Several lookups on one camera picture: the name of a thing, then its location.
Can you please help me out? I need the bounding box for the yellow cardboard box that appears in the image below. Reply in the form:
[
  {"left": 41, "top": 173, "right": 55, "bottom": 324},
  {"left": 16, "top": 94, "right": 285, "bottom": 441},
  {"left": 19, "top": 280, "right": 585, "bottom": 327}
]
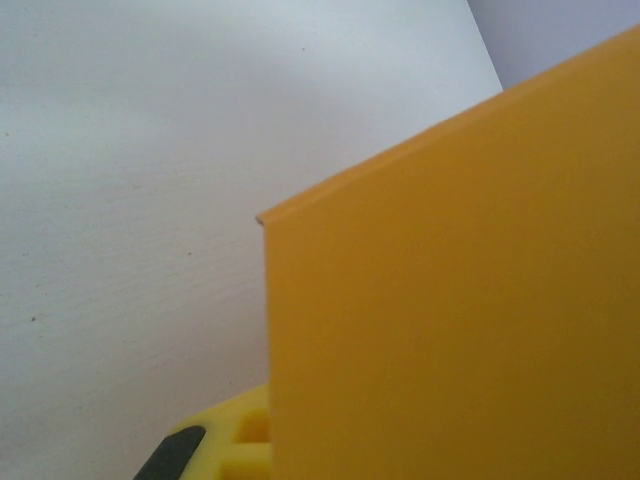
[{"left": 254, "top": 22, "right": 640, "bottom": 480}]

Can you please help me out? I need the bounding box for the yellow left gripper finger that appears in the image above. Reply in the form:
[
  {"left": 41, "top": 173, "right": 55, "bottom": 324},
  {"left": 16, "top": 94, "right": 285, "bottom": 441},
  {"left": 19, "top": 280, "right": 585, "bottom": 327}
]
[{"left": 132, "top": 383, "right": 274, "bottom": 480}]

